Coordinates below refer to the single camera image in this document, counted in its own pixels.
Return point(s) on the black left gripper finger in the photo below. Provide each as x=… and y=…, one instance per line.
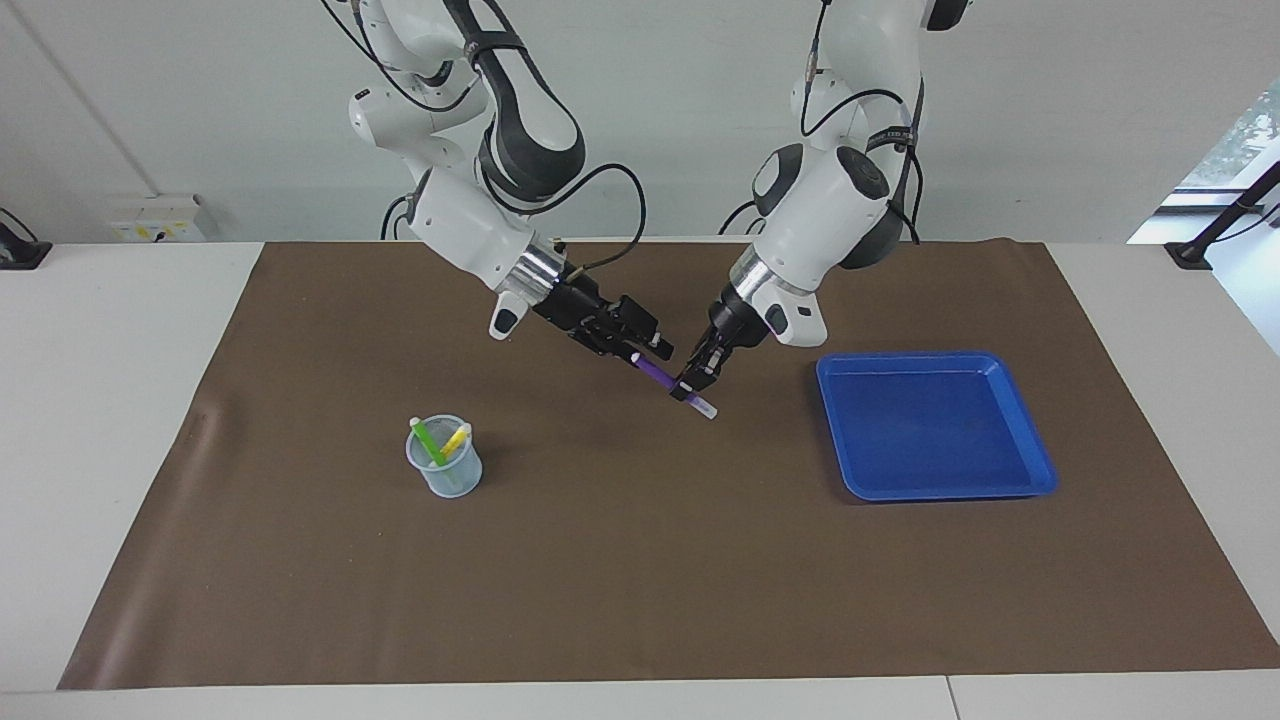
x=688, y=388
x=712, y=373

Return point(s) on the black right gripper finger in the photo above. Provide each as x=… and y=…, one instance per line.
x=640, y=325
x=608, y=345

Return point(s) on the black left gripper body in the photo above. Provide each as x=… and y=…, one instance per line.
x=735, y=330

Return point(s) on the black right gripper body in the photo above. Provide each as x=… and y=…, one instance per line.
x=578, y=305

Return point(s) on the purple pen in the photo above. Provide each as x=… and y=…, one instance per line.
x=660, y=375

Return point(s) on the yellow pen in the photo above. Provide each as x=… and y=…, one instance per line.
x=455, y=440

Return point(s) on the green pen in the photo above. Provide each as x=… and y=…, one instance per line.
x=425, y=440

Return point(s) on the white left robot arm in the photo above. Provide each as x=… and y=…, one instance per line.
x=820, y=220

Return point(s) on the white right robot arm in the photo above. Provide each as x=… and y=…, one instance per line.
x=460, y=225

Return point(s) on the brown paper table mat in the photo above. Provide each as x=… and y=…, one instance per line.
x=640, y=560

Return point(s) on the clear plastic cup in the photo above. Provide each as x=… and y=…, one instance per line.
x=455, y=485

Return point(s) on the blue plastic tray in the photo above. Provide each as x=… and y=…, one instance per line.
x=930, y=430

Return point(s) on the black angled stand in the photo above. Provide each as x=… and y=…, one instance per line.
x=1190, y=255

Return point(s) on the black table clamp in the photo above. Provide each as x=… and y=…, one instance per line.
x=20, y=255

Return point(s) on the white wall socket box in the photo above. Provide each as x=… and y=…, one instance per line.
x=150, y=215

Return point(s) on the window with white frame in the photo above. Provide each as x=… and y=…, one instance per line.
x=1245, y=140

